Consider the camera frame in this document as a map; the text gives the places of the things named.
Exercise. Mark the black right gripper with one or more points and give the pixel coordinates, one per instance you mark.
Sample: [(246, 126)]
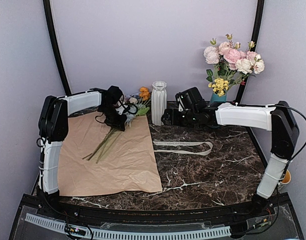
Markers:
[(167, 115)]

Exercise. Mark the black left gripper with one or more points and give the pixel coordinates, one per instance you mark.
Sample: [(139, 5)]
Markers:
[(120, 123)]

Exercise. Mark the blue orange flower bouquet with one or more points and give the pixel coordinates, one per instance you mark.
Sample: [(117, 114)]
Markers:
[(132, 107)]

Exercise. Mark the peach wrapping paper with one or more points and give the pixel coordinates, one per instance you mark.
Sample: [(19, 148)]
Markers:
[(130, 166)]

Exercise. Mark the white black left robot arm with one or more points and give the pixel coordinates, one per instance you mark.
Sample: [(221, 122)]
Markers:
[(53, 127)]

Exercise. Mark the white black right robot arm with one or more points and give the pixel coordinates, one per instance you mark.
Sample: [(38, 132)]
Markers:
[(194, 111)]

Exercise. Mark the white ribbed vase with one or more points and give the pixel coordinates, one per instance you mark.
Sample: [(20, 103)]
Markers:
[(158, 101)]

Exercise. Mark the blue ceramic vase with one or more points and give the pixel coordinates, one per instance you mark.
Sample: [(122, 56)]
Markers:
[(216, 98)]

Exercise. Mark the yellow and pink flower bunch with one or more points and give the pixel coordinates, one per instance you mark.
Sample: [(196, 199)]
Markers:
[(231, 65)]

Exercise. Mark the white yellow mug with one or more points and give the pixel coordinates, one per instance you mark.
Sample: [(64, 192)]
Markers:
[(286, 180)]

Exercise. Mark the black front frame rail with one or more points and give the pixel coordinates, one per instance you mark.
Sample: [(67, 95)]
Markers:
[(83, 211)]

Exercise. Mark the white slotted cable duct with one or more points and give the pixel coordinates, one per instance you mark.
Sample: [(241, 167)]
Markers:
[(118, 231)]

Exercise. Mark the black left frame post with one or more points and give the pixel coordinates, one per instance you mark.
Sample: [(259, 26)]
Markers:
[(55, 46)]

